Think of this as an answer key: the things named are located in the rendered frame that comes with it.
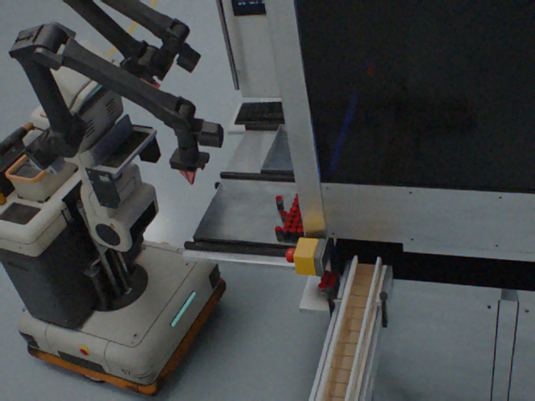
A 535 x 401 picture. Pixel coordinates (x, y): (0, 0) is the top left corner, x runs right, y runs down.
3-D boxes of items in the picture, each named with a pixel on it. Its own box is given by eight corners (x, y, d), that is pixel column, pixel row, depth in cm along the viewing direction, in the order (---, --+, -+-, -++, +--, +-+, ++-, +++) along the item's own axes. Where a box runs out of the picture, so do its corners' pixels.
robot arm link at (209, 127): (180, 98, 188) (171, 122, 183) (221, 102, 186) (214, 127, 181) (186, 126, 198) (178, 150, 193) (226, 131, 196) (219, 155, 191)
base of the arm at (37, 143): (47, 128, 216) (22, 151, 208) (57, 117, 210) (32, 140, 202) (67, 148, 218) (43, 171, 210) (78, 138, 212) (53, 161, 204)
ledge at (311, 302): (359, 281, 194) (359, 277, 193) (350, 317, 185) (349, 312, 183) (310, 277, 198) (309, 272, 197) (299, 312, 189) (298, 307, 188)
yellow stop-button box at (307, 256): (328, 258, 189) (325, 238, 184) (323, 277, 184) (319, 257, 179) (301, 256, 191) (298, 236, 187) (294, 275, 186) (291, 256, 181)
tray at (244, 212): (323, 196, 221) (322, 188, 219) (303, 254, 203) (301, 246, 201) (222, 190, 232) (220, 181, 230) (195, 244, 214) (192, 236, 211)
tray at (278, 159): (376, 134, 242) (375, 126, 239) (363, 181, 223) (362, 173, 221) (282, 131, 252) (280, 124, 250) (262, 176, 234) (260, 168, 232)
